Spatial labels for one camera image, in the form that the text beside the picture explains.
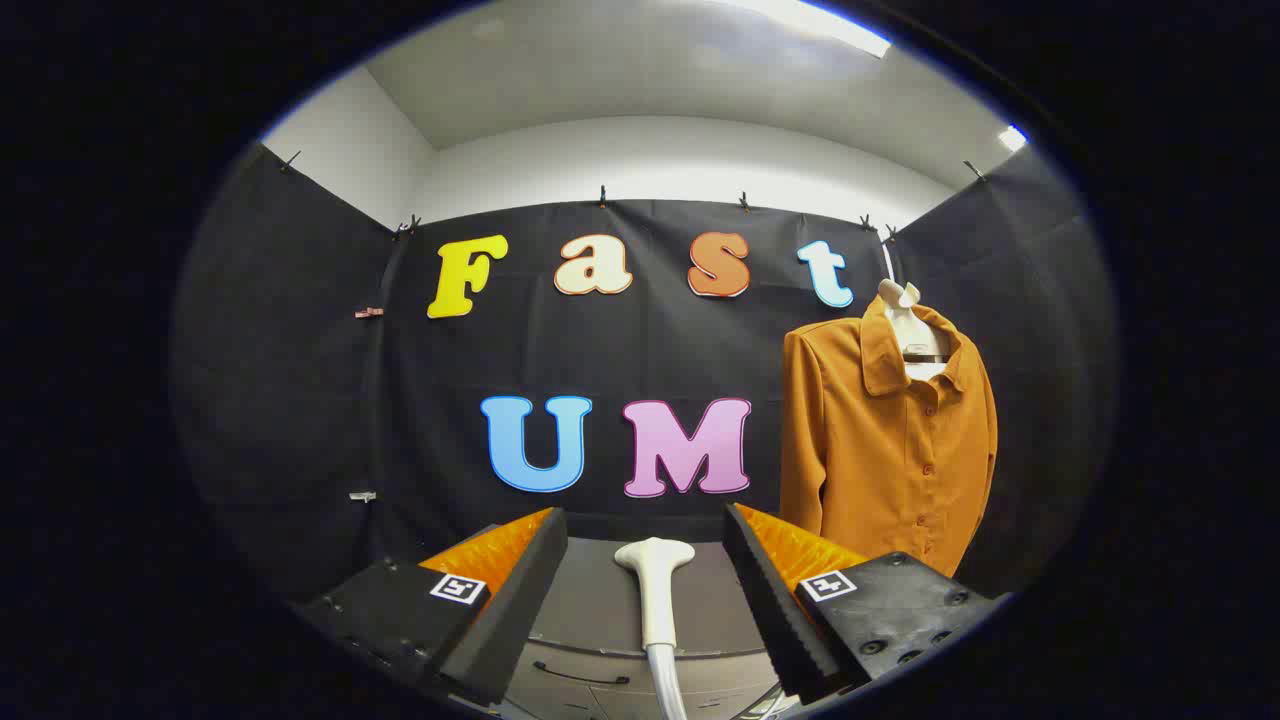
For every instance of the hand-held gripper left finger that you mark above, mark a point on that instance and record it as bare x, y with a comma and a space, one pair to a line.
510, 610

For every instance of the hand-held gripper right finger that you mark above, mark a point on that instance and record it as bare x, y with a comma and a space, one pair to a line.
770, 600

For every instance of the white garment steamer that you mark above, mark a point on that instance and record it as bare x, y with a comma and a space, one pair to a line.
655, 590

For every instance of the orange button shirt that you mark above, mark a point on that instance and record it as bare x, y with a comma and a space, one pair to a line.
870, 460

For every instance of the black backdrop cloth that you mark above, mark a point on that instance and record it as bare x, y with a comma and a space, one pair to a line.
640, 340

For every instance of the small ceiling light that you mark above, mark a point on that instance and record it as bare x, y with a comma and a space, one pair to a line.
1013, 138

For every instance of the long ceiling light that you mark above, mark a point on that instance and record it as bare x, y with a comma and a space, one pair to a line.
820, 25

